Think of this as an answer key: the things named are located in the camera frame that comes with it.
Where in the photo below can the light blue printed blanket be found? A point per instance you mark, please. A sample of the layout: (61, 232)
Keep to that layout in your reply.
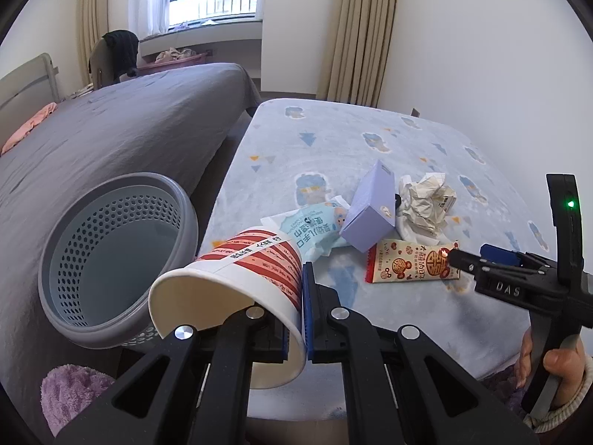
(324, 157)

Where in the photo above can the purple cardboard box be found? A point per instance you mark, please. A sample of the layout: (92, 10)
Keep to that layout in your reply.
(370, 208)

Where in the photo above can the red and cream snack packet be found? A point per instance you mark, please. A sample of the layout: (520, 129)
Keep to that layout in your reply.
(407, 264)

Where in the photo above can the grey bed headboard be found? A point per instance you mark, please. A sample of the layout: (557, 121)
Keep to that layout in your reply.
(25, 81)

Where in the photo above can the beige clothes pile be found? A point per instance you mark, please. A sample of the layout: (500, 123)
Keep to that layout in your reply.
(175, 54)

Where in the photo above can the beige curtain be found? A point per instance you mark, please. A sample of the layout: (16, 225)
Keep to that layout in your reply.
(356, 32)
(92, 18)

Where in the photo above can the pink storage box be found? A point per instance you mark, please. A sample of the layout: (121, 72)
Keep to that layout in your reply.
(176, 66)

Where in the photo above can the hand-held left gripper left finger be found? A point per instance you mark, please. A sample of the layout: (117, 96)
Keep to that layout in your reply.
(231, 357)

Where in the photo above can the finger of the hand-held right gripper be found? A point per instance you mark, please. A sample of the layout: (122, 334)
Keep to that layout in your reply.
(465, 262)
(500, 254)

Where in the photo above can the red striped paper cup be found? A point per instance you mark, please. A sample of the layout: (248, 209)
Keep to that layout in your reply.
(259, 264)

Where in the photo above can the purple fluffy rug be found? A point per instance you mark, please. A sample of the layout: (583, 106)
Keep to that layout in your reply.
(74, 394)

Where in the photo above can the light blue wet wipes packet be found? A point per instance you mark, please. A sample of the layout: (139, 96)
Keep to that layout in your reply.
(305, 227)

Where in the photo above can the pink cloth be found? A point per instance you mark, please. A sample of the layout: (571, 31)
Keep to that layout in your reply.
(28, 125)

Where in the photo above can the grey perforated plastic basket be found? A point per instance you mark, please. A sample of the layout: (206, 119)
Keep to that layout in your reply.
(116, 259)

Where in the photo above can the white paper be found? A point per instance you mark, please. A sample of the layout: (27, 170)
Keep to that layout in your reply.
(419, 204)

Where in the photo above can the person's right hand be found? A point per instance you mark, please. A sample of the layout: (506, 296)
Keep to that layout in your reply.
(567, 371)

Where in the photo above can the bed with grey sheet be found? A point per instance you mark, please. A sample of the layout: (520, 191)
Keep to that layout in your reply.
(116, 125)

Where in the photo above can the brown chair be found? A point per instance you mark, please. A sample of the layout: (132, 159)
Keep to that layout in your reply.
(98, 62)

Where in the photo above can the white sheer curtain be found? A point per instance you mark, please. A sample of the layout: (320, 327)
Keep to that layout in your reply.
(148, 0)

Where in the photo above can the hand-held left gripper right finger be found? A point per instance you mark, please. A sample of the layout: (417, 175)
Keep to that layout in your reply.
(309, 315)

